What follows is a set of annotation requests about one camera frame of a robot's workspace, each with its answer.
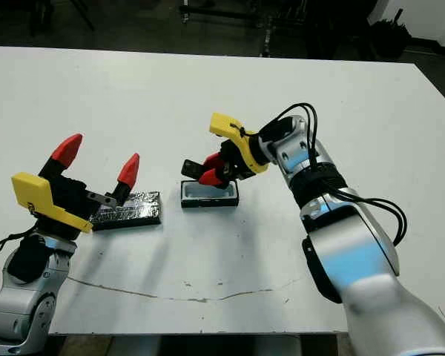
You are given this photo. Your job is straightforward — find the left gripper yellow bracket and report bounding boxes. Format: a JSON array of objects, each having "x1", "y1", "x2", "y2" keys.
[{"x1": 10, "y1": 133, "x2": 140, "y2": 242}]

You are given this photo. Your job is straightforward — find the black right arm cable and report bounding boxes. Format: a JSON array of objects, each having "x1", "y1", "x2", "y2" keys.
[{"x1": 272, "y1": 102, "x2": 409, "y2": 248}]

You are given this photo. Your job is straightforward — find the black bag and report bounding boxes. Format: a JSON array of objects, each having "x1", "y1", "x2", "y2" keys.
[{"x1": 369, "y1": 10, "x2": 413, "y2": 60}]

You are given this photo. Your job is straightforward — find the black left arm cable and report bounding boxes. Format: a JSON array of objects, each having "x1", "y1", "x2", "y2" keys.
[{"x1": 0, "y1": 228, "x2": 42, "y2": 268}]

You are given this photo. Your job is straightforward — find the black box with white lining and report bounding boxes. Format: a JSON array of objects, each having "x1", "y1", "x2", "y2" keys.
[{"x1": 179, "y1": 179, "x2": 240, "y2": 208}]

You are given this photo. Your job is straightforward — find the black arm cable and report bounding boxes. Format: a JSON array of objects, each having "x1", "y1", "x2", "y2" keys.
[
  {"x1": 0, "y1": 228, "x2": 42, "y2": 268},
  {"x1": 272, "y1": 102, "x2": 409, "y2": 248}
]

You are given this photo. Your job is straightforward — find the glossy black box lid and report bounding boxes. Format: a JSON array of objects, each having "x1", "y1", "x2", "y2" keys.
[{"x1": 90, "y1": 191, "x2": 162, "y2": 231}]

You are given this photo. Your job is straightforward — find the right gripper yellow bracket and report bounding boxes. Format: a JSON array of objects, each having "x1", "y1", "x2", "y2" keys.
[{"x1": 198, "y1": 112, "x2": 272, "y2": 187}]

